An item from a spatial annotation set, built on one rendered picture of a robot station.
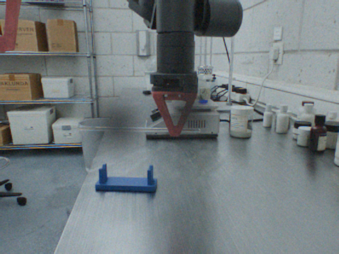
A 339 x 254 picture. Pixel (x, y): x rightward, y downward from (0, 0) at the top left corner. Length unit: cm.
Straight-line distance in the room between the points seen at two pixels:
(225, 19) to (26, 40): 265
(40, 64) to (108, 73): 69
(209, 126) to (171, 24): 41
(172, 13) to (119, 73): 281
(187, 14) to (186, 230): 28
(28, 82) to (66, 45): 48
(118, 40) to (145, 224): 289
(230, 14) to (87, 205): 35
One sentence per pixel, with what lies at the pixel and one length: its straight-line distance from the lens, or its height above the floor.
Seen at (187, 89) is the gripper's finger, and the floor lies 92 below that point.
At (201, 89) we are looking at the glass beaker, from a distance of 77.
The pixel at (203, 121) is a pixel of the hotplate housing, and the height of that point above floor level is 80.
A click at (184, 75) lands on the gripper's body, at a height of 94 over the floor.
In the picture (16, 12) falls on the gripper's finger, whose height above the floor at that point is 100.
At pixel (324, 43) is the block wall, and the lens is 106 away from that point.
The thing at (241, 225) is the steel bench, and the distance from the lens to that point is 41.
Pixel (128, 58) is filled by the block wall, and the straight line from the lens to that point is 321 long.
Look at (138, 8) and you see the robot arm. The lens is 50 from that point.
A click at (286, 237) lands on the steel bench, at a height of 75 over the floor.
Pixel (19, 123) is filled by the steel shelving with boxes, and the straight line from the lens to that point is 307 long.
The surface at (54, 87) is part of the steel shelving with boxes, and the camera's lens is 301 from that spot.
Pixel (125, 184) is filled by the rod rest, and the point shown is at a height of 76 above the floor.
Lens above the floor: 96
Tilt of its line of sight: 14 degrees down
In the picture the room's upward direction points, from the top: straight up
